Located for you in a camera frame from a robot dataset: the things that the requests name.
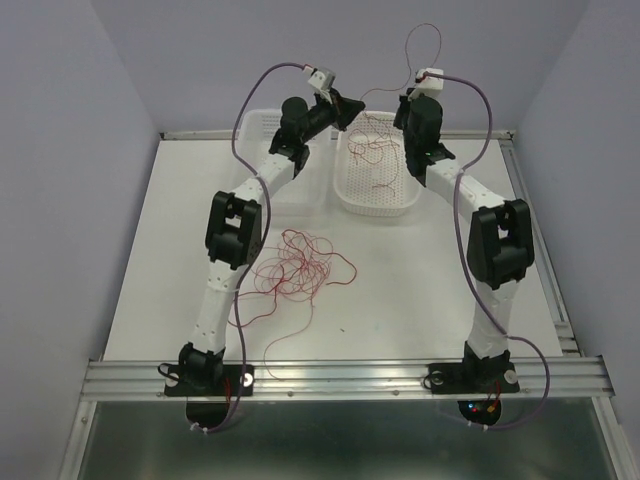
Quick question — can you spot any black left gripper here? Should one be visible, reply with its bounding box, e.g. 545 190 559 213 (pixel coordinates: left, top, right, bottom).
298 87 362 143

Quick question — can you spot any long red wire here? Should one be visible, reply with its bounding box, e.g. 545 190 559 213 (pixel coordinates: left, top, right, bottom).
360 22 444 201

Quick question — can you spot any red wire bundle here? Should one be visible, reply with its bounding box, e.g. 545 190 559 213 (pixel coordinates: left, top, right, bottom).
227 228 359 384

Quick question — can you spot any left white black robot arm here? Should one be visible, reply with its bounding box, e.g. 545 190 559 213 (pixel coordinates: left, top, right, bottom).
169 89 365 396

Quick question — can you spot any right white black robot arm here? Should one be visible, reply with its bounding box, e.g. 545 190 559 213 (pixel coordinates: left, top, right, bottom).
394 88 535 394

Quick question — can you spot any white perforated plastic basket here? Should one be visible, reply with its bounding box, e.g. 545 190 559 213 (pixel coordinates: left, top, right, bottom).
333 111 421 217

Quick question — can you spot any translucent white perforated basket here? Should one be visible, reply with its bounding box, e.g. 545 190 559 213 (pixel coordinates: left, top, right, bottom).
236 109 334 216

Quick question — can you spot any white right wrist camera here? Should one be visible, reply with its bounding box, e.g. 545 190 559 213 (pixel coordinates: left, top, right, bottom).
407 68 444 101

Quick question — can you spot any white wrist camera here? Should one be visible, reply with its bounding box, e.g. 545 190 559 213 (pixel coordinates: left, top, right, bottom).
303 65 335 102
407 68 444 101

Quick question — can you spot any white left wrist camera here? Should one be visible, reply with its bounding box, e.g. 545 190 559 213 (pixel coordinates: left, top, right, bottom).
303 65 335 102

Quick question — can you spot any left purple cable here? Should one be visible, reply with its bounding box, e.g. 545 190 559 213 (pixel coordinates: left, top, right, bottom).
189 61 321 435

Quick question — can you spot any aluminium right side rail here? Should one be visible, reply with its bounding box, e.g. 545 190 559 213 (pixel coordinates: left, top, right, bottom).
498 139 584 357

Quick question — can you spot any aluminium rail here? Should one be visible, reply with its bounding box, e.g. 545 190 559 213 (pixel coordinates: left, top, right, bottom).
498 139 584 357
80 357 615 402

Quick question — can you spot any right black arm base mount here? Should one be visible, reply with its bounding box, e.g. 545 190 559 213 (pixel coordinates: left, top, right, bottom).
423 357 520 395

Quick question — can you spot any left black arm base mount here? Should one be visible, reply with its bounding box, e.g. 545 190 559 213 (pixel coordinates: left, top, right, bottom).
157 362 255 397

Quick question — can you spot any aluminium front rail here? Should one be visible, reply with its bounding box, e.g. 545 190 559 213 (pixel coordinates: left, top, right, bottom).
80 357 615 402

